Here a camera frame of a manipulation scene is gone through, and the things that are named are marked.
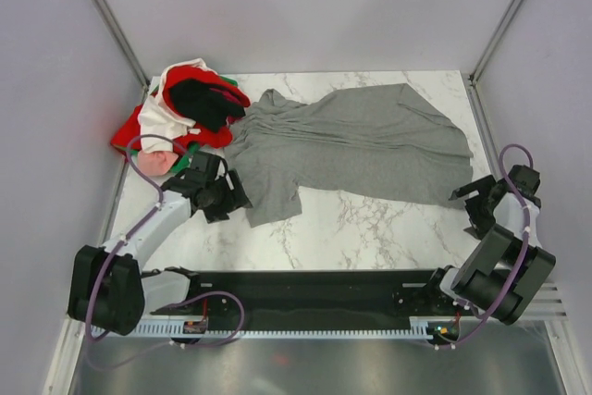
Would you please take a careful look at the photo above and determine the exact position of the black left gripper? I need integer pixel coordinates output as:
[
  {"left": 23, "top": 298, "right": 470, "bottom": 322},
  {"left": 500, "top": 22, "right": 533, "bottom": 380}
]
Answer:
[{"left": 202, "top": 169, "right": 252, "bottom": 225}]

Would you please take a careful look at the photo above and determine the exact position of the grey t shirt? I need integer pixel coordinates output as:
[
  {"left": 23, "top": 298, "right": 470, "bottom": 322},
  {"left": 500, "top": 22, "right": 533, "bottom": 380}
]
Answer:
[{"left": 224, "top": 84, "right": 473, "bottom": 227}]

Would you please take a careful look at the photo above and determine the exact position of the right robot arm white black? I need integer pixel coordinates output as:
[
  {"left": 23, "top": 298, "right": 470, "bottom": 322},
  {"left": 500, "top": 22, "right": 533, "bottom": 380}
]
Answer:
[{"left": 423, "top": 165, "right": 556, "bottom": 325}]

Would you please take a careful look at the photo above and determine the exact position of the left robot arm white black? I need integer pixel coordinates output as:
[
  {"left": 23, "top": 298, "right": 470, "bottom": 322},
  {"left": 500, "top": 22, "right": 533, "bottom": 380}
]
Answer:
[{"left": 68, "top": 152, "right": 252, "bottom": 336}]

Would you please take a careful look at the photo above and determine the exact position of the green t shirt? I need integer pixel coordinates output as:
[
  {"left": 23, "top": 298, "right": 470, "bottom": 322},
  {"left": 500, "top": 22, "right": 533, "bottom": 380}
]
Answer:
[{"left": 111, "top": 105, "right": 232, "bottom": 174}]

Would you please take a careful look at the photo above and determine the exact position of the pink t shirt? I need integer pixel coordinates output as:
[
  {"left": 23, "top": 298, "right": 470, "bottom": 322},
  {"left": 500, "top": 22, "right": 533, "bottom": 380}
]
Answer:
[{"left": 137, "top": 151, "right": 179, "bottom": 177}]

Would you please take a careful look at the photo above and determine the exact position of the black t shirt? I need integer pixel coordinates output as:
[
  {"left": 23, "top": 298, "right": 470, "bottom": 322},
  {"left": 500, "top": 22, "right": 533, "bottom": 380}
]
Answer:
[{"left": 168, "top": 79, "right": 245, "bottom": 132}]

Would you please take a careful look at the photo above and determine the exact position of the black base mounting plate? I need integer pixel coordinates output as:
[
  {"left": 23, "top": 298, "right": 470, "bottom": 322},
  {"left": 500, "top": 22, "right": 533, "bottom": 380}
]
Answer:
[{"left": 155, "top": 270, "right": 468, "bottom": 325}]

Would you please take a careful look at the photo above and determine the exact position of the aluminium extrusion rail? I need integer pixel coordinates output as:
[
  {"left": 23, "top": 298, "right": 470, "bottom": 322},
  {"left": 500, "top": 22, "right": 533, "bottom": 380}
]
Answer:
[{"left": 520, "top": 282, "right": 567, "bottom": 321}]

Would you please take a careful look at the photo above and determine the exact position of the right aluminium frame post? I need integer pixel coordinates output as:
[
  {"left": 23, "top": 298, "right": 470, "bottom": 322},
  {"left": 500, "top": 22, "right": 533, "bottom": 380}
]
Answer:
[{"left": 467, "top": 0, "right": 526, "bottom": 89}]

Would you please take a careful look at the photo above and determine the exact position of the aluminium frame post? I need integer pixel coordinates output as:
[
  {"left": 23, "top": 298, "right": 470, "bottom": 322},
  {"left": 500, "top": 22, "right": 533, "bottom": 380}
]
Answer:
[
  {"left": 467, "top": 0, "right": 526, "bottom": 89},
  {"left": 92, "top": 0, "right": 149, "bottom": 87}
]

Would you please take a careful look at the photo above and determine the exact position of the white slotted cable duct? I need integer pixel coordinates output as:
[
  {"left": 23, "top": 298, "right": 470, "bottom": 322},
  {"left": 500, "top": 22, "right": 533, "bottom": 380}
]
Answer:
[{"left": 85, "top": 315, "right": 438, "bottom": 338}]

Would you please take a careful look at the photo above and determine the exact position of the left aluminium frame post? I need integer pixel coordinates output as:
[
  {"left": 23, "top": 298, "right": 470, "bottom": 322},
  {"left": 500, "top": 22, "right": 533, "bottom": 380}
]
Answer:
[{"left": 92, "top": 0, "right": 149, "bottom": 87}]

